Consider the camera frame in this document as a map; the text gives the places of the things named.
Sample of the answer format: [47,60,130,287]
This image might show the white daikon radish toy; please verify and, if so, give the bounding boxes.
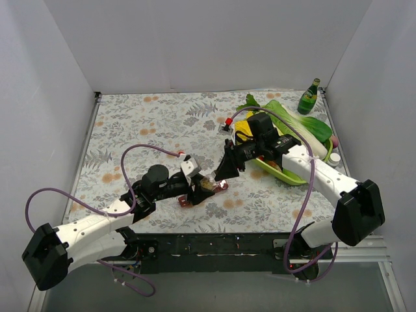
[233,94,270,119]

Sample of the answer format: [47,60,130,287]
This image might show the green plastic basket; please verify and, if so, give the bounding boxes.
[253,139,333,186]

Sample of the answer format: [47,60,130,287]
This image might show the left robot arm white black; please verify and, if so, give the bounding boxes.
[22,161,216,291]

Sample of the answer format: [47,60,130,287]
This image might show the clear pill bottle yellow pills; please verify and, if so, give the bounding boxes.
[200,174,218,192]

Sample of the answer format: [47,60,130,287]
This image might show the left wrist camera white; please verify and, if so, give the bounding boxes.
[181,155,201,177]

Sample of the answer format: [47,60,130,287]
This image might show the green napa cabbage toy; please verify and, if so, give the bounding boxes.
[263,100,333,159]

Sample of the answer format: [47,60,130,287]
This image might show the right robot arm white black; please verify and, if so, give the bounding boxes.
[214,112,385,259]

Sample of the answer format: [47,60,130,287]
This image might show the yellow napa cabbage toy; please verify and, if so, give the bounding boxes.
[233,119,253,143]

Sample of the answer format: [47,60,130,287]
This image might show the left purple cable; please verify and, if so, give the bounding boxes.
[25,144,186,297]

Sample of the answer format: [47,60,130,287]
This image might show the green glass bottle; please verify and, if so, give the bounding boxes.
[297,78,320,114]

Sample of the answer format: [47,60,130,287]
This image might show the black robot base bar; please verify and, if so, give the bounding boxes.
[115,229,333,274]

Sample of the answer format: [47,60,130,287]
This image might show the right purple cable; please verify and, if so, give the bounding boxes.
[227,107,339,282]

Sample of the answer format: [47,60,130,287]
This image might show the red weekly pill organizer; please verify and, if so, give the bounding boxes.
[178,180,228,207]

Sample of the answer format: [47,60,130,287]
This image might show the pink radish toy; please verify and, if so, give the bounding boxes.
[330,135,339,149]

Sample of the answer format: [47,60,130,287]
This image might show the purple cable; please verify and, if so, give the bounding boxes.
[227,107,339,282]
[25,144,186,297]

